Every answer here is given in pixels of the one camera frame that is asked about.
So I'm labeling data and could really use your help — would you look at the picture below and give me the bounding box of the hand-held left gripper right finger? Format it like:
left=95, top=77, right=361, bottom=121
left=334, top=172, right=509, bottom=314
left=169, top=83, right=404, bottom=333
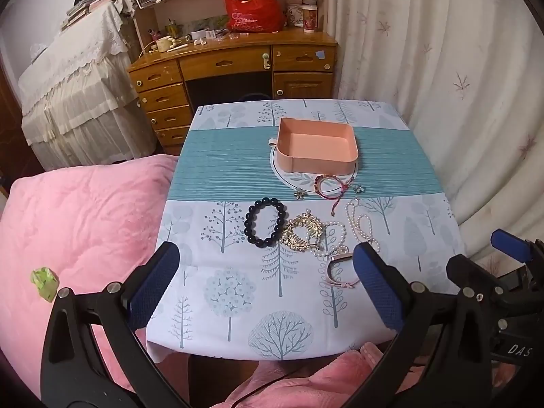
left=340, top=241, right=502, bottom=408

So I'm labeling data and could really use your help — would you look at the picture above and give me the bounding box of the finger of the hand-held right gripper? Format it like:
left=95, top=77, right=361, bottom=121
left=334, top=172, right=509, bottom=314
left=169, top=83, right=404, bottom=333
left=491, top=228, right=544, bottom=264
left=445, top=254, right=506, bottom=295

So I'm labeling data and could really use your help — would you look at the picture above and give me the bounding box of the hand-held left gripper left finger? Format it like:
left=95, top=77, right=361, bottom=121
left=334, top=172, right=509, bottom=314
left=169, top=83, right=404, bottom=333
left=40, top=241, right=192, bottom=408

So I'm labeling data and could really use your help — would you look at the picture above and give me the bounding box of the pink smart watch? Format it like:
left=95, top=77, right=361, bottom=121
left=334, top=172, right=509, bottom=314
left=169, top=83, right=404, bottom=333
left=326, top=253, right=362, bottom=289

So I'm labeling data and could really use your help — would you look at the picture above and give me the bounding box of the large pearl bracelet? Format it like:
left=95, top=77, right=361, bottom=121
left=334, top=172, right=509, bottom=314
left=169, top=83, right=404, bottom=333
left=310, top=220, right=348, bottom=258

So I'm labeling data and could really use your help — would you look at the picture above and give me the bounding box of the small pearl strand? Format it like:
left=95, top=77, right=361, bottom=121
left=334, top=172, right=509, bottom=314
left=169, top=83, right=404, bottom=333
left=345, top=199, right=381, bottom=251

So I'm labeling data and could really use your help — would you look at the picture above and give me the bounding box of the gold leaf hair ornament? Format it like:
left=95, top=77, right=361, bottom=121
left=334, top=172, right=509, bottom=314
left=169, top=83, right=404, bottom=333
left=280, top=211, right=328, bottom=252

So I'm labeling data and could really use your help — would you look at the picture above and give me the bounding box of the black bead bracelet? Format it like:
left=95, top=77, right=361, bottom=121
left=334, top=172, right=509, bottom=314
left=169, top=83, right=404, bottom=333
left=244, top=197, right=289, bottom=249

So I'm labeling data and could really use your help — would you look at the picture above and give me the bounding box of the pink jewelry tray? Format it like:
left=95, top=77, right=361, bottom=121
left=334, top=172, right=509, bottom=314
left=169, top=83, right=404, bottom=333
left=269, top=117, right=361, bottom=173

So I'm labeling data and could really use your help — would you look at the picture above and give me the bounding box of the pink blanket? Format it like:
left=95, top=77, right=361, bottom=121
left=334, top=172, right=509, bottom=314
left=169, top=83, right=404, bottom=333
left=0, top=154, right=192, bottom=408

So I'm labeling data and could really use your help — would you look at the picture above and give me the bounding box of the pink fleece cloth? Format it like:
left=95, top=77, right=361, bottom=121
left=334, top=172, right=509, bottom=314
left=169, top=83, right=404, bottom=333
left=221, top=342, right=426, bottom=408

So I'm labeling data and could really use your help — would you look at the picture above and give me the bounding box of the green crumpled wrapper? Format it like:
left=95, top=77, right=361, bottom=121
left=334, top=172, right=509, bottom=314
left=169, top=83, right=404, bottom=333
left=30, top=267, right=59, bottom=302

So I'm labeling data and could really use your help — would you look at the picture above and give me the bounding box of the tree print tablecloth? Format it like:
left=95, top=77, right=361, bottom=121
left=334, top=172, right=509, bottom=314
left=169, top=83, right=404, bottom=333
left=144, top=99, right=468, bottom=364

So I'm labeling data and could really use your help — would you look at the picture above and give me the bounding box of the white floral curtain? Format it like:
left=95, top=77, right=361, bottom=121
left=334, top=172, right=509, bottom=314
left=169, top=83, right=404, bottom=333
left=323, top=0, right=544, bottom=273

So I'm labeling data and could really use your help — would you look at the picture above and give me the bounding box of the wooden desk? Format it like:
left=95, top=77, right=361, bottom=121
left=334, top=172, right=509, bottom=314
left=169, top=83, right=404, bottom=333
left=127, top=0, right=338, bottom=156

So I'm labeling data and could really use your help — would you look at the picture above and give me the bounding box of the red and white cup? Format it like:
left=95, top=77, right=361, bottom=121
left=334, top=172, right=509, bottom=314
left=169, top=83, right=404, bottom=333
left=303, top=5, right=319, bottom=34

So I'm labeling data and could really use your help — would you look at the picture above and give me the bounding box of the stack of books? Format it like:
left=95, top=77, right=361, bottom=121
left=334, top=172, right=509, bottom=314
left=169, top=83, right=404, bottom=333
left=62, top=0, right=124, bottom=30

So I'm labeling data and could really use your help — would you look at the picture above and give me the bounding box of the floral storage container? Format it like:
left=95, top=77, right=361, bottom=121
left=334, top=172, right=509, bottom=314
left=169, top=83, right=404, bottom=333
left=287, top=0, right=307, bottom=28

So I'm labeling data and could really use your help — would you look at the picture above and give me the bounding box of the red plastic bag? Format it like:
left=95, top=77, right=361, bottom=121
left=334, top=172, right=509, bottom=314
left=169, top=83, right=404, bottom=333
left=223, top=0, right=287, bottom=34

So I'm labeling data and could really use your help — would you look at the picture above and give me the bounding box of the red string bracelet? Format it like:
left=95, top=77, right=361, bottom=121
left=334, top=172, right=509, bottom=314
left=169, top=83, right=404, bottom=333
left=313, top=173, right=355, bottom=217

